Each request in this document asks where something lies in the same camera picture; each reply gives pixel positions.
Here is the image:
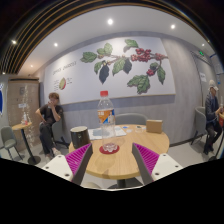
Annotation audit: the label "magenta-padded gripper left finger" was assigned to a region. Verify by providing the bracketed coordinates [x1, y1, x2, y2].
[41, 142, 94, 186]

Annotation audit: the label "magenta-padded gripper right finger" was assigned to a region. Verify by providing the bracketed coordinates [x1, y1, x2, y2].
[131, 142, 184, 186]

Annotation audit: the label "clear red-capped drink bottle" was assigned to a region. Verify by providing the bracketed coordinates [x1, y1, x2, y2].
[97, 90, 118, 153]

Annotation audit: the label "black mug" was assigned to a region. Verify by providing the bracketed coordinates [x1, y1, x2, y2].
[69, 125, 91, 150]

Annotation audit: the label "flat round red coaster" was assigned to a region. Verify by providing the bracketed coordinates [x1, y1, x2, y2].
[98, 143, 120, 155]

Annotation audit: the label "person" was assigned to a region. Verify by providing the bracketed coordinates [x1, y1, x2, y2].
[34, 92, 64, 158]
[203, 79, 224, 156]

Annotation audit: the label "white printed paper sheet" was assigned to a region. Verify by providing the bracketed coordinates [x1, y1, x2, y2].
[88, 125, 128, 141]

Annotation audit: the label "small round wooden table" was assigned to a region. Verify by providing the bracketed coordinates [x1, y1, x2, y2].
[11, 121, 42, 166]

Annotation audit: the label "grey-green chair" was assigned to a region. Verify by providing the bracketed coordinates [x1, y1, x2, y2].
[0, 125, 23, 162]

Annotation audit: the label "round ceiling lights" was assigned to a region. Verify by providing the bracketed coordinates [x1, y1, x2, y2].
[2, 18, 177, 75]

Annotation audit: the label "blue wall sign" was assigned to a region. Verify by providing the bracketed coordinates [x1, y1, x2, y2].
[0, 83, 5, 116]

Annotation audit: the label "coffee plant wall mural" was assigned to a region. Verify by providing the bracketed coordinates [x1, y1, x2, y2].
[43, 35, 177, 106]

